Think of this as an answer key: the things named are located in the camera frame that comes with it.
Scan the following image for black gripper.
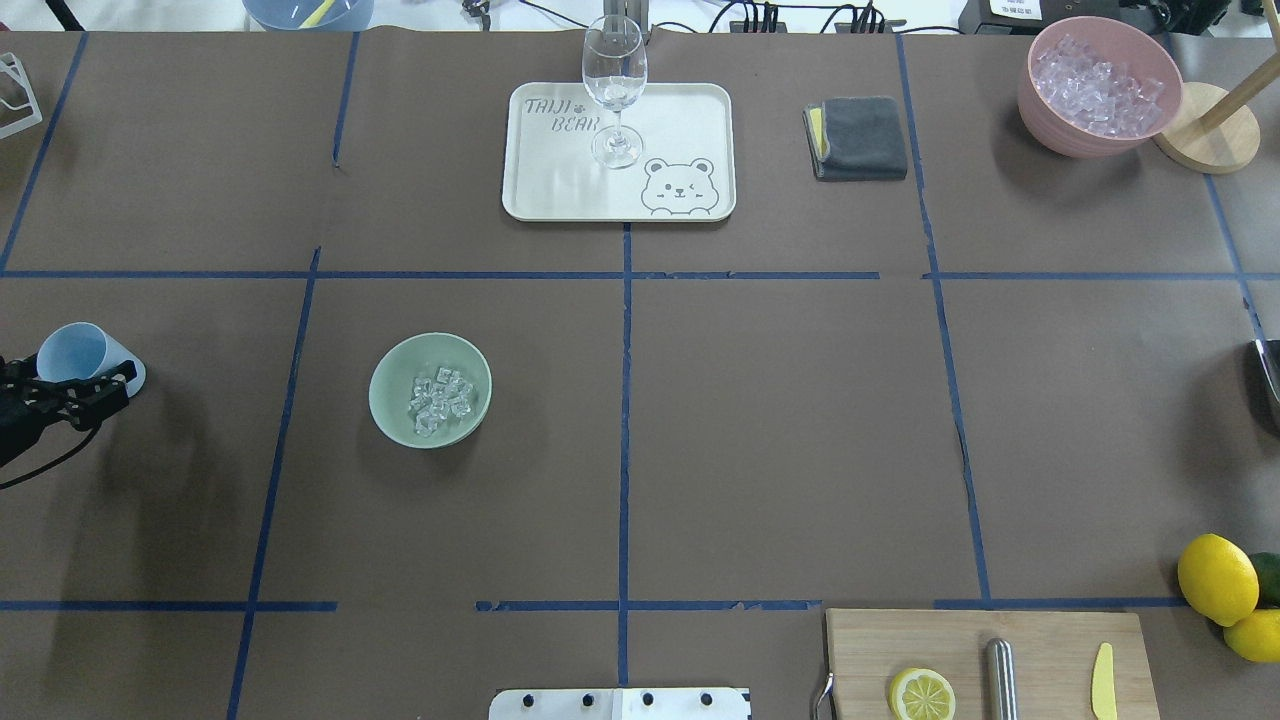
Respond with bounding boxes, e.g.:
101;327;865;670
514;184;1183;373
1;355;140;466

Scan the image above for light blue plastic cup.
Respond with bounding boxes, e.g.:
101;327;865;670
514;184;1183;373
36;322;147;398

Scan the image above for green bowl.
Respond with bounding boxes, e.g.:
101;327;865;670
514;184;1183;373
367;332;493;448

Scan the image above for ice cubes in green bowl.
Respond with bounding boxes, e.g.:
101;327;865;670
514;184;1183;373
408;366;475;437

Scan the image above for blue bowl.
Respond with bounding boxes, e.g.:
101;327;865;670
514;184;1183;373
241;1;378;32

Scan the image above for pink bowl of ice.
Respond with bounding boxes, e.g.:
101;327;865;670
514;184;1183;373
1018;15;1183;158

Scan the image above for steel ice scoop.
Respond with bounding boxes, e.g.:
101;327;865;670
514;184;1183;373
1252;338;1279;436

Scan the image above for clear wine glass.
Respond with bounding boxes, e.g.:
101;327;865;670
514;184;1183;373
581;14;648;170

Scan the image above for cream bear tray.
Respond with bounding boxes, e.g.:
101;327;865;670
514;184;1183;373
502;82;737;222

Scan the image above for grey and yellow cloth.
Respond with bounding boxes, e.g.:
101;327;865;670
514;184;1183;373
803;96;908;182

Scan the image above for wooden cutting board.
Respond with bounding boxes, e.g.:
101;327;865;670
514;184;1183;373
826;609;1160;719

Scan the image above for lemon half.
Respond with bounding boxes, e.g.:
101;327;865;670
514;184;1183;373
886;667;957;719

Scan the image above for steel muddler with black cap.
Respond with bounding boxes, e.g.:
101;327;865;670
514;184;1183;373
986;638;1019;719

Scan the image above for yellow plastic knife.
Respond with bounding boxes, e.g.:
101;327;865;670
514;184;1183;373
1091;642;1117;720

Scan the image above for whole lemon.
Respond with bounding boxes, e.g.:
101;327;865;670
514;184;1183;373
1176;533;1260;628
1222;609;1280;664

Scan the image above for wooden cup stand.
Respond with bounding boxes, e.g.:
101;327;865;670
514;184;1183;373
1155;53;1279;176

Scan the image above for green lime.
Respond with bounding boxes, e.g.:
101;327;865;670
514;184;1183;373
1248;552;1280;609

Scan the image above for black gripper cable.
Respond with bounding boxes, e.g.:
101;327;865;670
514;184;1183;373
0;425;101;491

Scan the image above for white wire cup rack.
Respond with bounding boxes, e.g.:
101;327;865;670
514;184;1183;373
1;53;44;138

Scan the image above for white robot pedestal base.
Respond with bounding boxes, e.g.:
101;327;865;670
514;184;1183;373
488;687;753;719

